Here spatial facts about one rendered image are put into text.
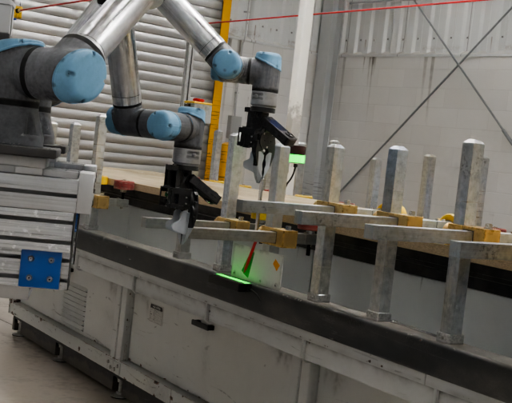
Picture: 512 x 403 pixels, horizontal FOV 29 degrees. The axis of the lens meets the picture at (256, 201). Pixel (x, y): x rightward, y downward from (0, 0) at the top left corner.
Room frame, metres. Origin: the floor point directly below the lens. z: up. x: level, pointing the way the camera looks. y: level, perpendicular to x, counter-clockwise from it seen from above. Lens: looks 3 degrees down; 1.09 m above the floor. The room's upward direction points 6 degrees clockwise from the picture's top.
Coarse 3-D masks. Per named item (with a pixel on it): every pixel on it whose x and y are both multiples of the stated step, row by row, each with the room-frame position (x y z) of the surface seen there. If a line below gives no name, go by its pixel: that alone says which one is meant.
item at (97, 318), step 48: (144, 240) 3.98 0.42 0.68; (192, 240) 3.66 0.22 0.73; (336, 240) 2.96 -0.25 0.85; (96, 288) 4.39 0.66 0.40; (288, 288) 3.14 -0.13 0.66; (336, 288) 2.94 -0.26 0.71; (432, 288) 2.61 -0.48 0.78; (480, 288) 2.47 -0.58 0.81; (48, 336) 4.76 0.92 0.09; (96, 336) 4.35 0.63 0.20; (144, 336) 3.98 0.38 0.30; (192, 336) 3.67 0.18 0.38; (240, 336) 3.40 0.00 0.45; (480, 336) 2.46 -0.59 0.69; (144, 384) 3.87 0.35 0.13; (192, 384) 3.64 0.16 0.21; (240, 384) 3.37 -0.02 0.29; (288, 384) 3.15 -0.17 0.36; (336, 384) 2.95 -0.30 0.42
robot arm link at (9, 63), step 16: (0, 48) 2.19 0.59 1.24; (16, 48) 2.18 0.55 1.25; (32, 48) 2.19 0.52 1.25; (0, 64) 2.19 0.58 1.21; (16, 64) 2.17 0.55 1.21; (0, 80) 2.19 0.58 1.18; (16, 80) 2.17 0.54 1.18; (0, 96) 2.19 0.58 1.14; (16, 96) 2.19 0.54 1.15; (32, 96) 2.19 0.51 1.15
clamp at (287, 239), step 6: (264, 228) 2.88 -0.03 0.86; (270, 228) 2.86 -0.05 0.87; (276, 228) 2.85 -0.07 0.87; (282, 228) 2.88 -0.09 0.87; (276, 234) 2.83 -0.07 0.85; (282, 234) 2.80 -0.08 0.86; (288, 234) 2.81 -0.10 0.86; (294, 234) 2.82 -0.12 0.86; (276, 240) 2.83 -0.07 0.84; (282, 240) 2.80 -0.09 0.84; (288, 240) 2.81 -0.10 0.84; (294, 240) 2.82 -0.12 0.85; (282, 246) 2.80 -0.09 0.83; (288, 246) 2.81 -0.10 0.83; (294, 246) 2.83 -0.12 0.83
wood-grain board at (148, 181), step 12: (108, 168) 5.28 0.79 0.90; (108, 180) 4.17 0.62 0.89; (132, 180) 4.20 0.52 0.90; (144, 180) 4.32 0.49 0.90; (156, 180) 4.46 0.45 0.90; (144, 192) 3.89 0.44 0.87; (156, 192) 3.81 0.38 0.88; (240, 192) 4.20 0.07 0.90; (252, 192) 4.33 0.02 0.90; (264, 192) 4.46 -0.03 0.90; (204, 204) 3.51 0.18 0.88; (312, 204) 3.86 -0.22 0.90; (288, 216) 3.08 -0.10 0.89; (336, 228) 2.88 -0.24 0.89; (348, 228) 2.84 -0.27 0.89; (372, 240) 2.74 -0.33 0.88; (432, 252) 2.55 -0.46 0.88; (444, 252) 2.51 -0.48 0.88; (480, 264) 2.41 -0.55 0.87; (492, 264) 2.37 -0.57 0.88; (504, 264) 2.34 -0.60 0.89
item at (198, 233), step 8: (192, 232) 2.68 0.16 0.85; (200, 232) 2.69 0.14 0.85; (208, 232) 2.71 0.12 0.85; (216, 232) 2.72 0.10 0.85; (224, 232) 2.73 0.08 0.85; (232, 232) 2.75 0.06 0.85; (240, 232) 2.76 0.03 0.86; (248, 232) 2.78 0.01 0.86; (256, 232) 2.79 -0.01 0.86; (264, 232) 2.81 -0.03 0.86; (272, 232) 2.82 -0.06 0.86; (304, 232) 2.90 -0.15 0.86; (224, 240) 2.74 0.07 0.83; (232, 240) 2.75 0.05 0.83; (240, 240) 2.76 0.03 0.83; (248, 240) 2.78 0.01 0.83; (256, 240) 2.79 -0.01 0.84; (264, 240) 2.81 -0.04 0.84; (272, 240) 2.82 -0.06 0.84; (304, 240) 2.89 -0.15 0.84; (312, 240) 2.90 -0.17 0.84
